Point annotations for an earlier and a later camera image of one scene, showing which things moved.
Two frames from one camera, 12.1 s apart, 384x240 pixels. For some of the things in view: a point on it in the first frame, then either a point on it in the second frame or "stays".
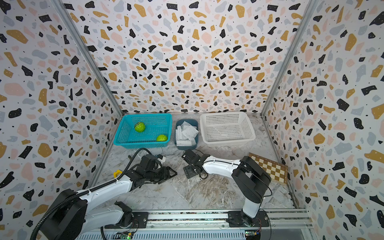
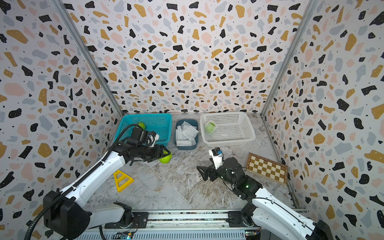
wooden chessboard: [278, 171] stays
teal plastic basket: [143, 130] stays
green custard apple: [161, 138] -> [166, 159]
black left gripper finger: [167, 172] -> [166, 150]
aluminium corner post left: [62, 9] stays
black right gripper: [187, 171] -> [207, 170]
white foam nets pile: [186, 134] stays
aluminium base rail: [288, 224] stays
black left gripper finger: [167, 175] -> [157, 158]
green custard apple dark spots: [139, 127] stays
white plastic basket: [226, 128] stays
